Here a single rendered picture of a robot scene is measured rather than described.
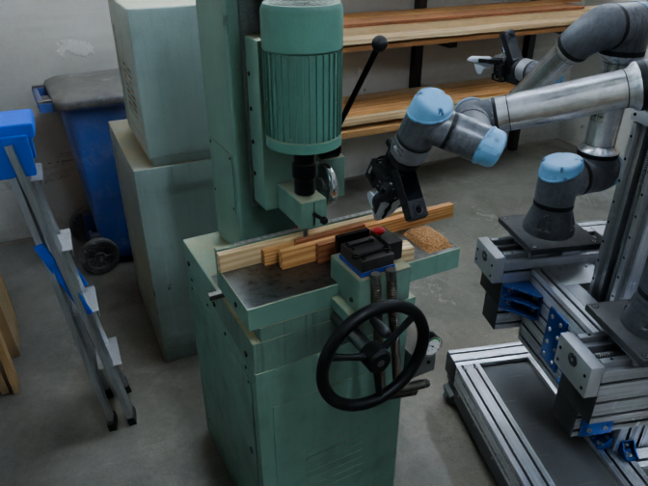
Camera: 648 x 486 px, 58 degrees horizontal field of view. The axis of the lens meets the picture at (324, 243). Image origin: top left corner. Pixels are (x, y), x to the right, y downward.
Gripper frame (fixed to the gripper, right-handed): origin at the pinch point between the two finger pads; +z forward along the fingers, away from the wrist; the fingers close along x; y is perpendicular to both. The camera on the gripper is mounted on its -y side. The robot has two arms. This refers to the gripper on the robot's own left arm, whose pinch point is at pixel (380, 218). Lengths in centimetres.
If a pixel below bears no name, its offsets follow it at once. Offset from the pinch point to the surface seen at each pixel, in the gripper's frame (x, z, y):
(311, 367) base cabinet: 17.7, 33.5, -18.1
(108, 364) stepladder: 61, 102, 26
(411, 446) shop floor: -29, 99, -39
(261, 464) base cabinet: 33, 57, -31
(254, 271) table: 25.9, 20.9, 6.0
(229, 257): 31.0, 19.2, 10.4
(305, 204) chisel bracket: 13.1, 5.2, 11.5
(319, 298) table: 15.4, 15.9, -7.9
